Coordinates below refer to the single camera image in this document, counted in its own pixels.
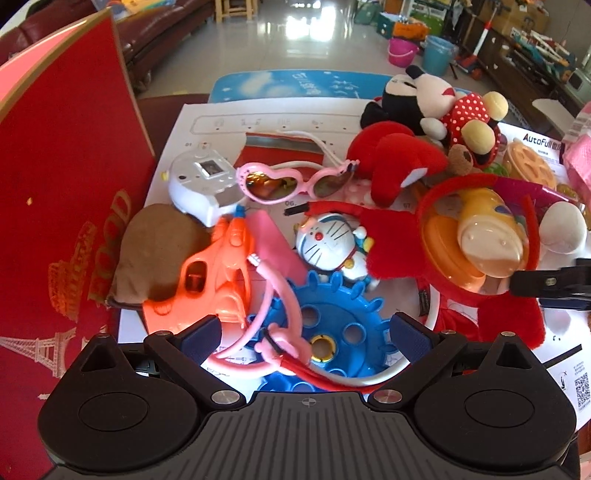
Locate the white plush animal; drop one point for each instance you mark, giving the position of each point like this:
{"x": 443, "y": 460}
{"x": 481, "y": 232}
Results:
{"x": 563, "y": 229}

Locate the Doraemon figure toy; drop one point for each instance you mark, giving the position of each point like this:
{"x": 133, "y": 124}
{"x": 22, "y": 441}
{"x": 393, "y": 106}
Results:
{"x": 329, "y": 243}

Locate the yellow toy kettle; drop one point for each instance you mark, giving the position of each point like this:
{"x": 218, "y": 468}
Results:
{"x": 489, "y": 235}

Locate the blue toy gear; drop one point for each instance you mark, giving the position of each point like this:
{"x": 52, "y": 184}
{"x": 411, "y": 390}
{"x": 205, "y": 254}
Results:
{"x": 350, "y": 338}

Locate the brown round plush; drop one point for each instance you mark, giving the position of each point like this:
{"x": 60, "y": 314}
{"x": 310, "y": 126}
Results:
{"x": 157, "y": 241}

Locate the red booklet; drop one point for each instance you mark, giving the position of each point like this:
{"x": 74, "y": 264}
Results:
{"x": 276, "y": 149}

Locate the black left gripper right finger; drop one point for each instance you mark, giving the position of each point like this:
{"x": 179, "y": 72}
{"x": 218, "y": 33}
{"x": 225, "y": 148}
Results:
{"x": 429, "y": 354}

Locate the pink heart sunglasses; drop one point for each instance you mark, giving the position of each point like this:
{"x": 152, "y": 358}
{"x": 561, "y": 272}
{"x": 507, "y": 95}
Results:
{"x": 272, "y": 184}

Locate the red plush toy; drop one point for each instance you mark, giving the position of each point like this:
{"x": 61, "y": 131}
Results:
{"x": 392, "y": 158}

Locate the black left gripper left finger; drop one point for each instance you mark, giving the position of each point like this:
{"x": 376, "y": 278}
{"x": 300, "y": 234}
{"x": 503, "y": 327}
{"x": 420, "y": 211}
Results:
{"x": 180, "y": 357}

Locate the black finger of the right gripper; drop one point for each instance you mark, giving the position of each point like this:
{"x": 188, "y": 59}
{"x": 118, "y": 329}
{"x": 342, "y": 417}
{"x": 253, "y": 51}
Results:
{"x": 566, "y": 288}

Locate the orange toy water gun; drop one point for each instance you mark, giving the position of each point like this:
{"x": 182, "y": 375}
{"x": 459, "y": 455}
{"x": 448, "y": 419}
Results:
{"x": 213, "y": 281}

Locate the pink bucket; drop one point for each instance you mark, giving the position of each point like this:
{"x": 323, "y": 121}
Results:
{"x": 402, "y": 52}

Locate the small brown bear plush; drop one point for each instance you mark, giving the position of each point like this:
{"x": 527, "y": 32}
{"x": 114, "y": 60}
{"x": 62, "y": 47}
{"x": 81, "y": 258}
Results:
{"x": 460, "y": 161}

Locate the dark red leather sofa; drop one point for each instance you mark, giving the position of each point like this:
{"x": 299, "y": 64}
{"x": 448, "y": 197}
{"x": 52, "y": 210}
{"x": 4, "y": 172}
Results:
{"x": 145, "y": 37}

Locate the blue mat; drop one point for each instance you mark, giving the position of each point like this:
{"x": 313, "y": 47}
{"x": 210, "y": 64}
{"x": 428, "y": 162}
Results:
{"x": 297, "y": 83}

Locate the Minnie Mouse plush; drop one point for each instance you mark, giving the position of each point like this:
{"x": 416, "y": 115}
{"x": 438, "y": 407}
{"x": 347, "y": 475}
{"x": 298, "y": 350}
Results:
{"x": 431, "y": 107}

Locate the white toy game device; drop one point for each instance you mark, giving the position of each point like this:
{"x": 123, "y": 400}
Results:
{"x": 202, "y": 184}

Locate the pink patterned bag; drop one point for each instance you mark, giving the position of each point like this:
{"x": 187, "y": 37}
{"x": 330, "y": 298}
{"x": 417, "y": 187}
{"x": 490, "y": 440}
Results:
{"x": 577, "y": 152}

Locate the blue bucket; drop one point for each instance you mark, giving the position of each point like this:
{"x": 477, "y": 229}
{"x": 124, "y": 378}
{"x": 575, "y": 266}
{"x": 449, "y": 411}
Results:
{"x": 438, "y": 54}

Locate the orange toy wheel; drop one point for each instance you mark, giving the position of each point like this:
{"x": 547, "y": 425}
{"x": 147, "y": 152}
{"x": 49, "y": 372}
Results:
{"x": 522, "y": 162}

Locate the red cardboard gift box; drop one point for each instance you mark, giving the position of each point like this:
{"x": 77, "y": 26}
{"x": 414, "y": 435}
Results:
{"x": 76, "y": 163}

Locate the pink flat toy piece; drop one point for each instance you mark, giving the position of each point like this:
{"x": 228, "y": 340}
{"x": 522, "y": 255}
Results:
{"x": 272, "y": 247}

